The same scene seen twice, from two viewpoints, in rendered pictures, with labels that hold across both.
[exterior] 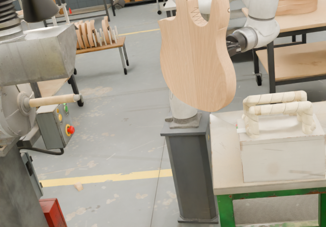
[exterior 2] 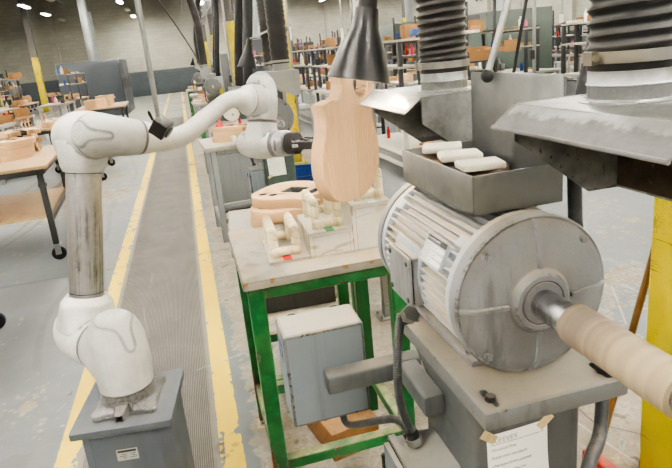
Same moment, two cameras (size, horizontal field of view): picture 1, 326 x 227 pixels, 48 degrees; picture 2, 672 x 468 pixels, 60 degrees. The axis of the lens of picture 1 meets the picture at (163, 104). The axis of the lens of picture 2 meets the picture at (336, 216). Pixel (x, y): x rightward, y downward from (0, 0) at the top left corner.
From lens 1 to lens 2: 251 cm
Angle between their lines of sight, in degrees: 103
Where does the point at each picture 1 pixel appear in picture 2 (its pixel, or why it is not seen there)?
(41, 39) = not seen: hidden behind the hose
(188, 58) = (352, 138)
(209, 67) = (368, 137)
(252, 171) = not seen: hidden behind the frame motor
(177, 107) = (147, 357)
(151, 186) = not seen: outside the picture
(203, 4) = (182, 131)
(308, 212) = (197, 444)
